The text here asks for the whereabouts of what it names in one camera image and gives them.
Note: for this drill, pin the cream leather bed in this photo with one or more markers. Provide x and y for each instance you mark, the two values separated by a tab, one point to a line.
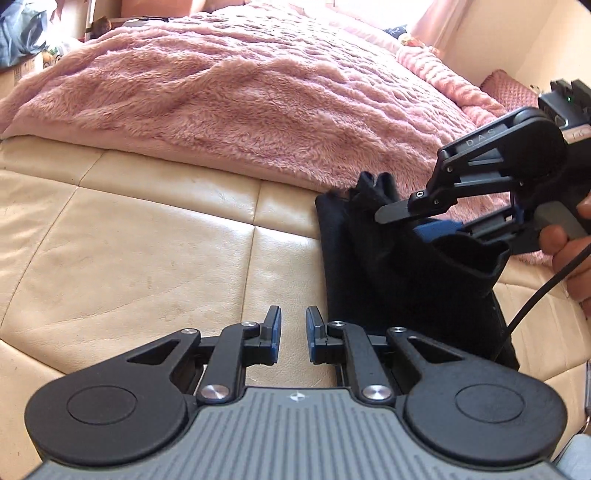
138	254

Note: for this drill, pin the person's right hand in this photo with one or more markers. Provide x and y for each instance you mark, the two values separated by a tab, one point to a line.
572	263

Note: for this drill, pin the black pants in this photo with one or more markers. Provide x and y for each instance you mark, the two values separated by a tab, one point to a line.
392	277

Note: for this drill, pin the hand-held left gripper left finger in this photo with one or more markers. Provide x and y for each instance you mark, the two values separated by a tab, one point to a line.
275	334

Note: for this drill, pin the mauve fluffy blanket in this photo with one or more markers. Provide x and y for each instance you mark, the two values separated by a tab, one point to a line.
231	92

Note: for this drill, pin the light pink plush blanket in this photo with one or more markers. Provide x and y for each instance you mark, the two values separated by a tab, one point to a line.
443	78

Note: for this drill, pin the cardboard box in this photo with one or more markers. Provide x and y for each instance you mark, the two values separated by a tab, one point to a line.
23	69

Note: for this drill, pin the white plastic bag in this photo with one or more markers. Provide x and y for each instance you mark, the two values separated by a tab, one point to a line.
62	47

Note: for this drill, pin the coral pillow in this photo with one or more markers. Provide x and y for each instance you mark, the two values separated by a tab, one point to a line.
413	41

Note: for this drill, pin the pink curtain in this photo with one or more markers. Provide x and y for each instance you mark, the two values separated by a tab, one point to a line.
427	23

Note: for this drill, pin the small brown teddy bear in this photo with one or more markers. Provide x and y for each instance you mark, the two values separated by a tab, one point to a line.
101	27

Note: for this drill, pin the person's light jeans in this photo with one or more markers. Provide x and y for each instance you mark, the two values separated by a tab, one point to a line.
575	461

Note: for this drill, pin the dark patterned cloth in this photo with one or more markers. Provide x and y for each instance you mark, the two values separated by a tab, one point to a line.
397	33

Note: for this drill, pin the blue clothing pile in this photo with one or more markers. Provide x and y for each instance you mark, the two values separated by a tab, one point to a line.
14	32

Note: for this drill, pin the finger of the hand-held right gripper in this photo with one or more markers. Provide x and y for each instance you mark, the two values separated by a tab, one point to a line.
401	210
438	230

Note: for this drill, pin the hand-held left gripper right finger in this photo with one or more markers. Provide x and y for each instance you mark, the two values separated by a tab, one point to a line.
314	334

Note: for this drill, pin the pink textured pillow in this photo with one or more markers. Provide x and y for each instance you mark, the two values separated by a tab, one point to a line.
508	87

